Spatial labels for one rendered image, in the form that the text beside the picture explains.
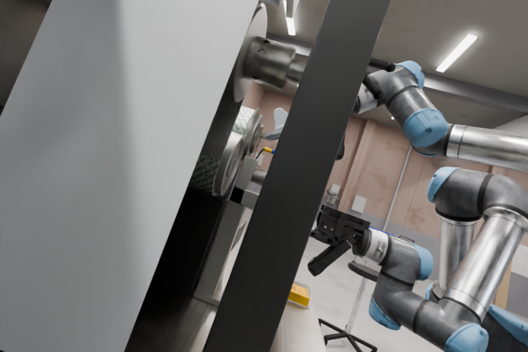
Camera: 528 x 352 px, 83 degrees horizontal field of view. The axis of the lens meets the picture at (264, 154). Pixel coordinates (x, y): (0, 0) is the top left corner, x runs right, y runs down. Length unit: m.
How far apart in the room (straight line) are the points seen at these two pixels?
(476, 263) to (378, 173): 10.02
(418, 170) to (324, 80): 10.86
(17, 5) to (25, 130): 0.20
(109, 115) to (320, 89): 0.24
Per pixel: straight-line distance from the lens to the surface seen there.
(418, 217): 11.05
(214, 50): 0.36
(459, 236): 1.04
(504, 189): 0.94
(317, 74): 0.26
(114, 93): 0.39
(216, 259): 0.65
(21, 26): 0.58
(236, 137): 0.53
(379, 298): 0.79
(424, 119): 0.65
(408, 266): 0.78
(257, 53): 0.43
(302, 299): 0.85
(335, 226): 0.72
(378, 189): 10.75
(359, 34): 0.28
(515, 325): 1.16
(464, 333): 0.74
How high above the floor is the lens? 1.17
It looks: 5 degrees up
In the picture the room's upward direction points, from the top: 20 degrees clockwise
